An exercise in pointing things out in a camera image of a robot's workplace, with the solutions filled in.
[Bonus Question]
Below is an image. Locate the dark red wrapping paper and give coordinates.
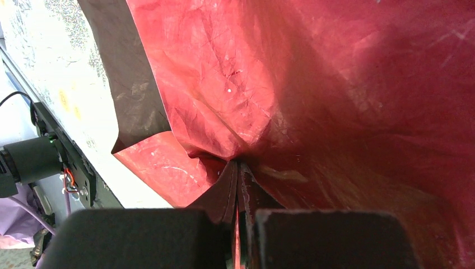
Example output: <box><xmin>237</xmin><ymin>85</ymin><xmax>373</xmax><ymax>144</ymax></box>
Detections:
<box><xmin>80</xmin><ymin>1</ymin><xmax>474</xmax><ymax>268</ymax></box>

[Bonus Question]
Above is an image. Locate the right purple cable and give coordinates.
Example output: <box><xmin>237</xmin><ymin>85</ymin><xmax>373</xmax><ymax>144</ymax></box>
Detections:
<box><xmin>7</xmin><ymin>169</ymin><xmax>73</xmax><ymax>236</ymax></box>

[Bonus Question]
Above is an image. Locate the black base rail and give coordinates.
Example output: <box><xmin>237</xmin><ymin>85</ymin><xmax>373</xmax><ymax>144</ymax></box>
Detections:
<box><xmin>0</xmin><ymin>48</ymin><xmax>125</xmax><ymax>210</ymax></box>

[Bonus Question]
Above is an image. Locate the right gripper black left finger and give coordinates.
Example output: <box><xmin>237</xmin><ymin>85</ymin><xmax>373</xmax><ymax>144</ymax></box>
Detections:
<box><xmin>41</xmin><ymin>208</ymin><xmax>230</xmax><ymax>268</ymax></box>

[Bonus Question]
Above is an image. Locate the floral patterned table mat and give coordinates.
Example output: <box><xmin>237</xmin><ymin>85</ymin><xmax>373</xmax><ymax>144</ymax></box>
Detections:
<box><xmin>1</xmin><ymin>1</ymin><xmax>170</xmax><ymax>208</ymax></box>

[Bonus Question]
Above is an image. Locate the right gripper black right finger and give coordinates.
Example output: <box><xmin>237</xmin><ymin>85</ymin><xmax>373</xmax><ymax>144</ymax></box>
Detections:
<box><xmin>247</xmin><ymin>208</ymin><xmax>420</xmax><ymax>268</ymax></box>

